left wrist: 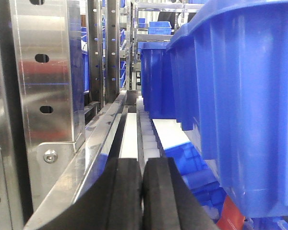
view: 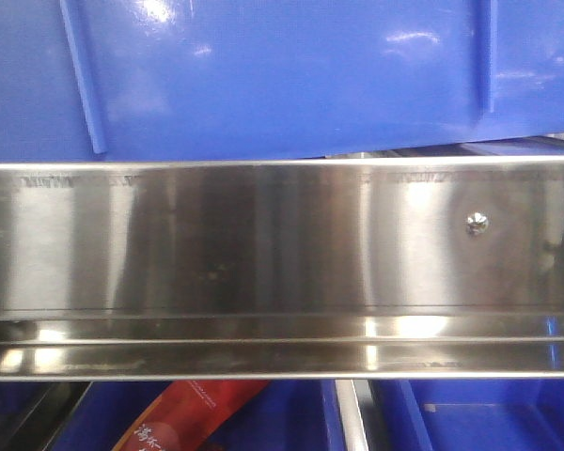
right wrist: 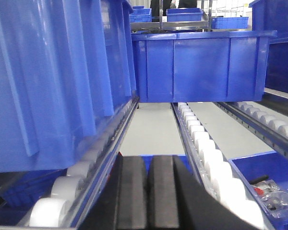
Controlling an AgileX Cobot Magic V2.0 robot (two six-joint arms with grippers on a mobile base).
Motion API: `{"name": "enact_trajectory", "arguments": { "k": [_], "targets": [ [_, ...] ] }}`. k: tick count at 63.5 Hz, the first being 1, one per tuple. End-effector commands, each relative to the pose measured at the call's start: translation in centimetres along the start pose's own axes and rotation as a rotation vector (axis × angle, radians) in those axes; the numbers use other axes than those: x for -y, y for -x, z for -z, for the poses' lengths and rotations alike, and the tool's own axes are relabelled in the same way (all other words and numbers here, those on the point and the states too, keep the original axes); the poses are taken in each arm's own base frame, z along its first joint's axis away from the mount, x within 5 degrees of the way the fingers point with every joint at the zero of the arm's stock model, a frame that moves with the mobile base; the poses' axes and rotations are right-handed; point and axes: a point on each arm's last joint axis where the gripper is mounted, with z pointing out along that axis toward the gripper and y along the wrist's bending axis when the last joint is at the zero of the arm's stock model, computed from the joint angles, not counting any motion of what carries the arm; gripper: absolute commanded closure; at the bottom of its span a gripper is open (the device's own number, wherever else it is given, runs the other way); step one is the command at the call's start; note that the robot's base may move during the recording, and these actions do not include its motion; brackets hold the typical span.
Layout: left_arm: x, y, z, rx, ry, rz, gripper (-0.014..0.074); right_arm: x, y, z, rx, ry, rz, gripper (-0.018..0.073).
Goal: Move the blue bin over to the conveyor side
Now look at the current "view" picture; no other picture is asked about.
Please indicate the large blue plastic bin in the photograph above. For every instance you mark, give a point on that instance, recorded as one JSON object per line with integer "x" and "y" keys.
{"x": 212, "y": 80}

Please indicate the blue bin lower left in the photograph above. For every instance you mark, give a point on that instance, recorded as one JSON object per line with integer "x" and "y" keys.
{"x": 286, "y": 415}

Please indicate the blue bin lower right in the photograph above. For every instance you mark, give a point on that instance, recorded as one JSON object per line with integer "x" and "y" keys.
{"x": 472, "y": 414}

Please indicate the red snack package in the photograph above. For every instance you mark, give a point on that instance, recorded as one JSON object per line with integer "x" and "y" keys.
{"x": 186, "y": 413}

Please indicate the stainless steel shelf rail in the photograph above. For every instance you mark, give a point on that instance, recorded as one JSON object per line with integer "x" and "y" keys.
{"x": 315, "y": 268}

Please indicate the silver screw in rail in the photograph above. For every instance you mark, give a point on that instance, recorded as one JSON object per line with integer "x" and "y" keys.
{"x": 477, "y": 223}

